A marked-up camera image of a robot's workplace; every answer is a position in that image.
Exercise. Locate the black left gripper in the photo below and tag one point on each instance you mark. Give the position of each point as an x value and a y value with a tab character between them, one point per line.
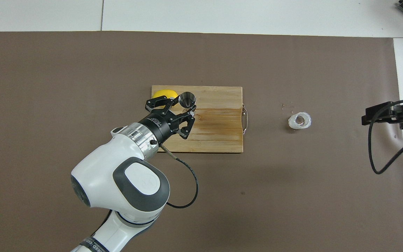
161	126

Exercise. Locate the steel double jigger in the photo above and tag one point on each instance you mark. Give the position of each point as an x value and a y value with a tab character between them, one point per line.
186	99

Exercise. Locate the small clear glass cup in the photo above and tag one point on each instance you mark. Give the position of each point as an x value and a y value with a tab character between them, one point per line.
292	122

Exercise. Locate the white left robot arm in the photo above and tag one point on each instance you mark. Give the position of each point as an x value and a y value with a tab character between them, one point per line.
117	168

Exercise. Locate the yellow lemon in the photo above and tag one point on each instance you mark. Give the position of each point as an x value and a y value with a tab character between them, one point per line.
164	93

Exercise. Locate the wooden cutting board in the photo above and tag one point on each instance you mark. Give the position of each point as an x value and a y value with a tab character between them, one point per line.
219	133

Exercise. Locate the small brown crumbs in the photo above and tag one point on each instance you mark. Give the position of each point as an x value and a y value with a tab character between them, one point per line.
282	105

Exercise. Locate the brown table mat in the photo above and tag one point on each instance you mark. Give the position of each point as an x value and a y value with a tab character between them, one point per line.
292	192

